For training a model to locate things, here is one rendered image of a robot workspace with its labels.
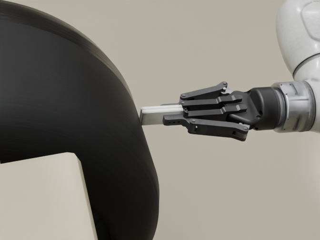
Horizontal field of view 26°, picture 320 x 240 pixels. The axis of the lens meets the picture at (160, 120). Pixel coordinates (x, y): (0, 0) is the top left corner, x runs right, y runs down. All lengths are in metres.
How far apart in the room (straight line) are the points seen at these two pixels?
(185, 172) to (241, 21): 1.02
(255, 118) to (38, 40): 0.40
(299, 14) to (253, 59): 1.93
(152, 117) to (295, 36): 0.33
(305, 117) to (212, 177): 1.53
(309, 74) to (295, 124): 0.10
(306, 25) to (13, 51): 0.58
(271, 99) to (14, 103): 0.48
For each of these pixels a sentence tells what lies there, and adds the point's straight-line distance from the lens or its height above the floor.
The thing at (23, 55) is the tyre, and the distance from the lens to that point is 0.95.
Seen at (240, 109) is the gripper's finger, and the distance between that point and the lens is 1.17.
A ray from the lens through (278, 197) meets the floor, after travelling 2.68.
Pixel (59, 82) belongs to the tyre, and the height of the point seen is 1.44.
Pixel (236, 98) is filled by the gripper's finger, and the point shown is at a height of 1.25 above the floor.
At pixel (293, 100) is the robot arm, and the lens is 1.19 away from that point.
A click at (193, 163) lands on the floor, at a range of 2.75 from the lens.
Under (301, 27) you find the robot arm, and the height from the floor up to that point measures 1.28.
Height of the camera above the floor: 2.06
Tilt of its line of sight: 45 degrees down
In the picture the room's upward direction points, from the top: straight up
